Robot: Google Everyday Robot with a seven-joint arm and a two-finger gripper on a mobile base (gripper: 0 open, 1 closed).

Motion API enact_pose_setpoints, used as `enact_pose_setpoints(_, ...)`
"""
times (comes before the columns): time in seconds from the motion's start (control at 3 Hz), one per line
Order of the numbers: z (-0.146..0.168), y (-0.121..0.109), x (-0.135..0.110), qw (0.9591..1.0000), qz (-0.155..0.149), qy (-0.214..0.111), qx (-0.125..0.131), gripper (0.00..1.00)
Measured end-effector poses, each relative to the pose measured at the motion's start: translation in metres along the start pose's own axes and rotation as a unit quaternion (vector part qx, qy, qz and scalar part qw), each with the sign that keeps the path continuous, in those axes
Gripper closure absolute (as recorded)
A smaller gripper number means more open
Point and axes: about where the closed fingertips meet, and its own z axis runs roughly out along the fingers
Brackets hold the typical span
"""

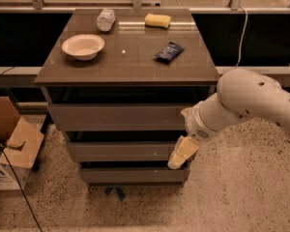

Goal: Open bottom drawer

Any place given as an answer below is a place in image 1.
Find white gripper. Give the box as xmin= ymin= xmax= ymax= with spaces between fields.
xmin=167 ymin=104 xmax=218 ymax=169

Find grey bottom drawer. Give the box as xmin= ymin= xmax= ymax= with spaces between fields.
xmin=79 ymin=167 xmax=189 ymax=185

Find grey drawer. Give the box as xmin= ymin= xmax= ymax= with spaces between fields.
xmin=48 ymin=104 xmax=185 ymax=131
xmin=79 ymin=167 xmax=189 ymax=185
xmin=67 ymin=142 xmax=175 ymax=162

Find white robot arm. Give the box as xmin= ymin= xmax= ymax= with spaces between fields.
xmin=167 ymin=68 xmax=290 ymax=169

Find grey top drawer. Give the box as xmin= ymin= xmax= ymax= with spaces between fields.
xmin=48 ymin=104 xmax=185 ymax=131

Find grey drawer cabinet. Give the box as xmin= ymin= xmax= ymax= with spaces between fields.
xmin=35 ymin=9 xmax=218 ymax=187

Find grey middle drawer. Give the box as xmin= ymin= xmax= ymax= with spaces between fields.
xmin=67 ymin=142 xmax=175 ymax=162

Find open cardboard box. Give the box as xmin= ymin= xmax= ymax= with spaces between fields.
xmin=0 ymin=97 xmax=44 ymax=190

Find dark blue snack packet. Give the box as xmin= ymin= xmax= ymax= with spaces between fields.
xmin=156 ymin=42 xmax=184 ymax=63

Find yellow sponge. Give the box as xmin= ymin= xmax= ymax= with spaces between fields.
xmin=144 ymin=14 xmax=171 ymax=29

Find white paper bowl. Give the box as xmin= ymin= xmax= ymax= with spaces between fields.
xmin=62 ymin=34 xmax=104 ymax=61

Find clear plastic bottle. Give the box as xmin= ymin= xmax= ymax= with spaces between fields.
xmin=97 ymin=9 xmax=116 ymax=32

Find white cable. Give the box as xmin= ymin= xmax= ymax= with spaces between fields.
xmin=235 ymin=6 xmax=249 ymax=69

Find black cable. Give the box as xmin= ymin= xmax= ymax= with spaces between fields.
xmin=0 ymin=126 xmax=44 ymax=232

